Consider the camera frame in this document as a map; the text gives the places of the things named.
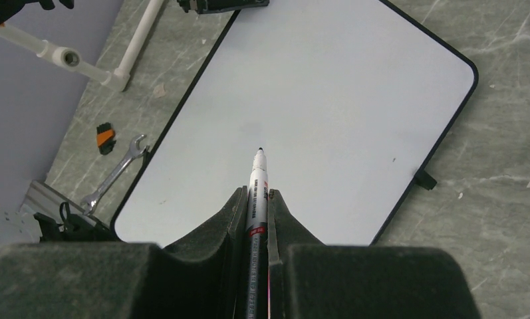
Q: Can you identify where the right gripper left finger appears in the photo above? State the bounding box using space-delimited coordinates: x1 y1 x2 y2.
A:
0 187 247 318

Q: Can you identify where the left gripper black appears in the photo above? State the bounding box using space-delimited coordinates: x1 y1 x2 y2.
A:
177 0 270 15

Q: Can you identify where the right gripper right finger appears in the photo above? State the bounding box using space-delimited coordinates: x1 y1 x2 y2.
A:
268 189 481 318

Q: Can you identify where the white whiteboard marker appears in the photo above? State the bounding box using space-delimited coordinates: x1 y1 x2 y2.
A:
243 148 269 318

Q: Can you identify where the white whiteboard black frame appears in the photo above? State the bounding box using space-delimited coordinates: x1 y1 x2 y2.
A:
112 1 478 246

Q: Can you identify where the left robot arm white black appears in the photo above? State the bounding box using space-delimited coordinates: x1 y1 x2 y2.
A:
0 0 270 26

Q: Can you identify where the silver combination wrench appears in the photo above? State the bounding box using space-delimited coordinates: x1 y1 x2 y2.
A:
81 134 148 215

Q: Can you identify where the orange black hex key set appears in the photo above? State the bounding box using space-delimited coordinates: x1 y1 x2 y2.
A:
96 122 116 156

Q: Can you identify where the white PVC pipe frame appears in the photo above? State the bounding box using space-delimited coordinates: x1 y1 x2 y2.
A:
0 1 163 92

